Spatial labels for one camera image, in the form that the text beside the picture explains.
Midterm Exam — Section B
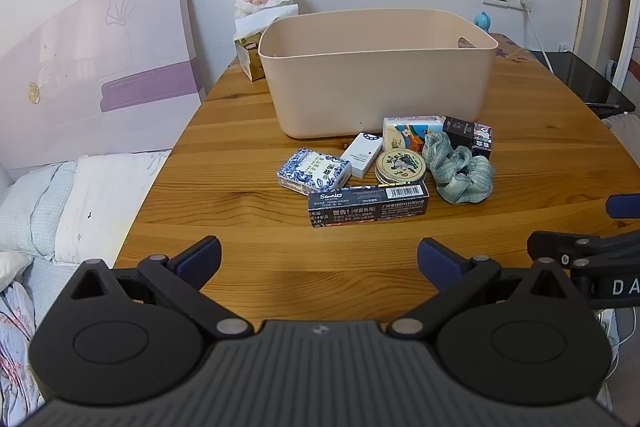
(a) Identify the green checkered scrunchie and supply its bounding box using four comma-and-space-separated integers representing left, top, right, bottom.
422, 132, 495, 205

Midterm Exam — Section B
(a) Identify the round decorated tin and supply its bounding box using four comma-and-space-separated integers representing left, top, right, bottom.
375, 148, 426, 184

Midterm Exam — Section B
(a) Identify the long black Sanrio box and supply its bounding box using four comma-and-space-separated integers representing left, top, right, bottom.
308, 181, 430, 228

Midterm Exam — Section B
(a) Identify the small black cube box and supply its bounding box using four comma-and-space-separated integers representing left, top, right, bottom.
442, 116, 492, 158

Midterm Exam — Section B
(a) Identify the colourful tissue pack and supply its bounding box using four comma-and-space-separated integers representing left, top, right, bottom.
383, 116, 444, 153

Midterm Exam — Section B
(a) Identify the white card box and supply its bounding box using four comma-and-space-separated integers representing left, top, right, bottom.
341, 132, 383, 179

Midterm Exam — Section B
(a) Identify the white pillow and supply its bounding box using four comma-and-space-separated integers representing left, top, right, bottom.
54, 150, 169, 268

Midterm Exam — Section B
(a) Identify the light blue checkered pillow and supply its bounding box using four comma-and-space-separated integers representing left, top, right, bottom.
1, 161, 77, 260

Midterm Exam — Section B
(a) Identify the blue white porcelain-pattern box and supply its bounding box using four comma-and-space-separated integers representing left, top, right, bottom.
277, 147, 352, 196

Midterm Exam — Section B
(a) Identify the floral bed sheet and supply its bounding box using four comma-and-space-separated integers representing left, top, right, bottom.
1, 251, 74, 426

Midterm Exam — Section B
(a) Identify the purple bed headboard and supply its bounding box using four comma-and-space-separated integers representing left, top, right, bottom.
1, 0, 206, 172

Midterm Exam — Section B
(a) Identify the small blue bird figurine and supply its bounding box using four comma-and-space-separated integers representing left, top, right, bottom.
474, 12, 491, 32

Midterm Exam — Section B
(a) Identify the beige plastic storage basket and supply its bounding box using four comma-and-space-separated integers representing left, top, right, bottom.
258, 9, 498, 139

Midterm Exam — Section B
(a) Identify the gold tissue box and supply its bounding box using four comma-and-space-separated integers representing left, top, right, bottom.
233, 0, 298, 81

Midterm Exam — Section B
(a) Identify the white power cable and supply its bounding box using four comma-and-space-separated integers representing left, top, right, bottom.
519, 0, 554, 73

